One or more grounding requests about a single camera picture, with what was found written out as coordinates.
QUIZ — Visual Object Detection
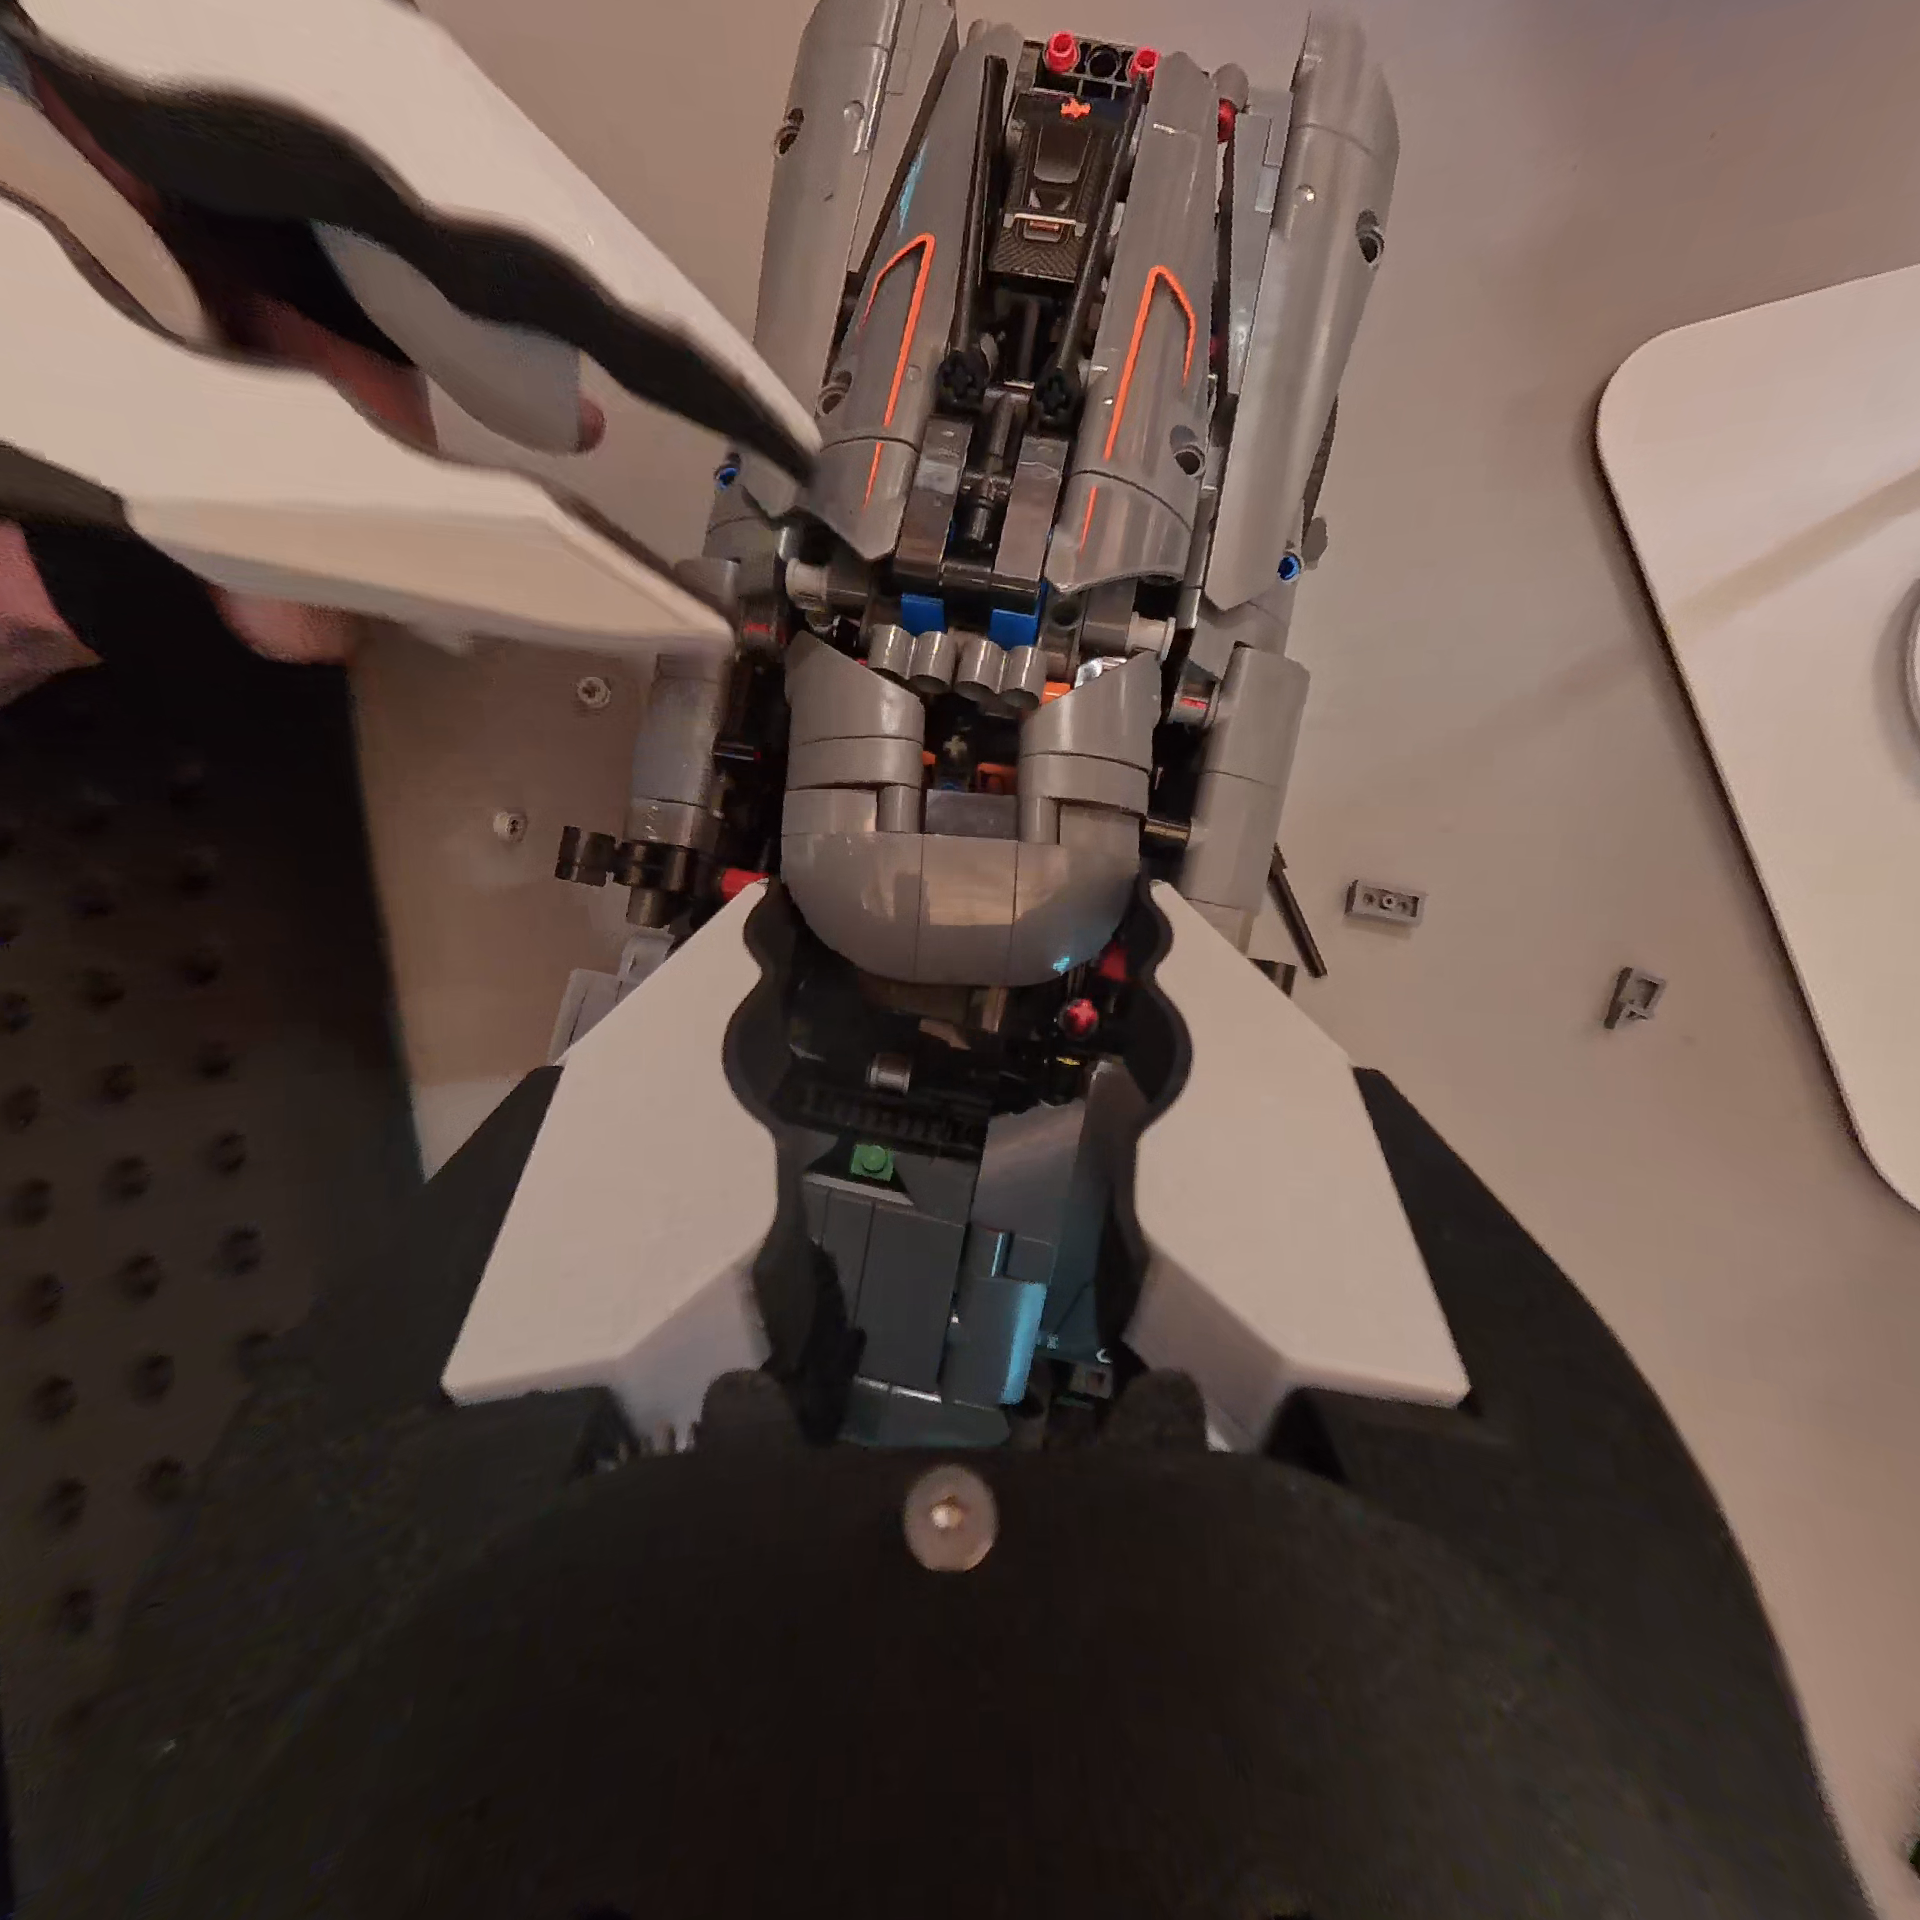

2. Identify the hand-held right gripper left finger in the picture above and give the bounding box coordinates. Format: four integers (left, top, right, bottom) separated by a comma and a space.
437, 882, 782, 1455

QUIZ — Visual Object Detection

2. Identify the black perforated chair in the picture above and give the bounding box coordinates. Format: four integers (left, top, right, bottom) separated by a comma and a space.
0, 646, 427, 1920

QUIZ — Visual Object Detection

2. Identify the person's left hand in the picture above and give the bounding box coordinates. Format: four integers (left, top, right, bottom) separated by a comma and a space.
210, 263, 610, 460

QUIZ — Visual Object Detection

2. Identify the white book stand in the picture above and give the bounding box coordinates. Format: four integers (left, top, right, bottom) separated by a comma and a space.
1594, 267, 1920, 1218

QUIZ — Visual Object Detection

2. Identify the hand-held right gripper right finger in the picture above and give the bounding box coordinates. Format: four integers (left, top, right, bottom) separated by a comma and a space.
1127, 880, 1472, 1455

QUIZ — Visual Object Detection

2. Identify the grey lego car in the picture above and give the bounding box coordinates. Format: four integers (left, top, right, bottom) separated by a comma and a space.
555, 0, 1403, 1443

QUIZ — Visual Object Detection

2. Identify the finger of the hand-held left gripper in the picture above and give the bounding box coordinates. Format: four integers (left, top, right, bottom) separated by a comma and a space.
0, 91, 740, 656
0, 0, 822, 489

